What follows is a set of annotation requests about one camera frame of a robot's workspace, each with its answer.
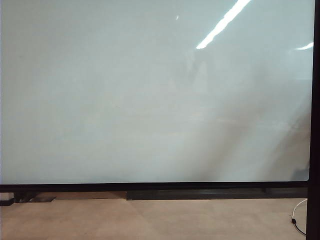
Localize black whiteboard pen tray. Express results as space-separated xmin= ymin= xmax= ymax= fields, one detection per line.
xmin=126 ymin=188 xmax=309 ymax=201

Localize whiteboard with black frame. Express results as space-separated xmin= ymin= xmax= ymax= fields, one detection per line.
xmin=0 ymin=0 xmax=320 ymax=240

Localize white floor cable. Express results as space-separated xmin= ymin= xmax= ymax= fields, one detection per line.
xmin=291 ymin=198 xmax=308 ymax=221

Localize black cable with plug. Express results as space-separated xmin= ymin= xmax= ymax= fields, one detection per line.
xmin=291 ymin=218 xmax=308 ymax=236

